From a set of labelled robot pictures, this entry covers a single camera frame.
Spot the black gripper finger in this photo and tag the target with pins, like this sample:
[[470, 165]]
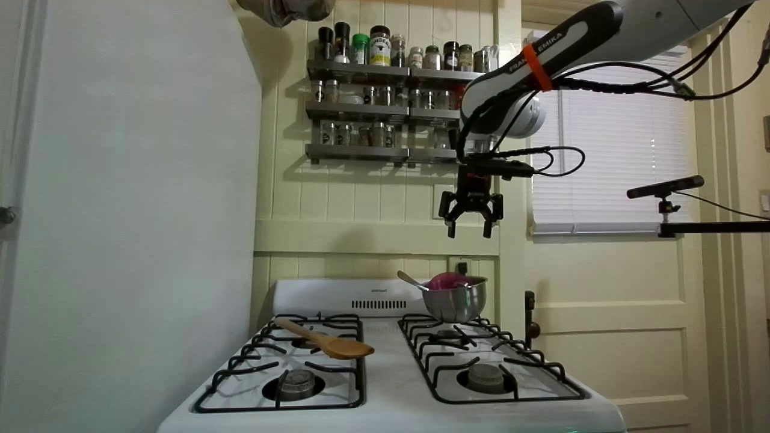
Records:
[[490, 213], [445, 213]]

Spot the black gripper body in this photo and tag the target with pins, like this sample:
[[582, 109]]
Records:
[[471, 194]]

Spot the wooden spoon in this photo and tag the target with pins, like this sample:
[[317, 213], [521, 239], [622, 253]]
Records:
[[324, 342]]

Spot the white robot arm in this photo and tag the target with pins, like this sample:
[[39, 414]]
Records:
[[601, 34]]

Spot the metal spoon in bowl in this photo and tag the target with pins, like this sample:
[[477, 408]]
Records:
[[410, 280]]

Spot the silver metal bowl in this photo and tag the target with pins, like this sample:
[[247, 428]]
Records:
[[462, 302]]

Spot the metal spice rack shelf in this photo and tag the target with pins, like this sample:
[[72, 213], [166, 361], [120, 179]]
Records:
[[381, 100]]

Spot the black right stove grate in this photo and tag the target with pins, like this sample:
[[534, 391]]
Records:
[[481, 364]]

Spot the black stove grate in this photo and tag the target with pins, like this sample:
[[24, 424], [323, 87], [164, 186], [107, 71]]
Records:
[[481, 364], [280, 372]]

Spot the white gas stove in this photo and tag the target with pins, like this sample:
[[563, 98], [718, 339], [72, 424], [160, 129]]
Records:
[[398, 399]]

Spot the black left stove grate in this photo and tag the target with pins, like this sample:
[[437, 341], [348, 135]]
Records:
[[280, 372]]

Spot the white window blind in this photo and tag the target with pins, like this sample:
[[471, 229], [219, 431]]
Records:
[[601, 148]]

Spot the metal pot on refrigerator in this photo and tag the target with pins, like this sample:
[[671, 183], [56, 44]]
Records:
[[280, 14]]

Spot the white refrigerator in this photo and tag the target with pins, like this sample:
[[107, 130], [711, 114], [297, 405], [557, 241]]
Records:
[[128, 179]]

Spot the black camera on stand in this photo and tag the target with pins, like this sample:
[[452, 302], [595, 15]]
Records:
[[667, 207]]

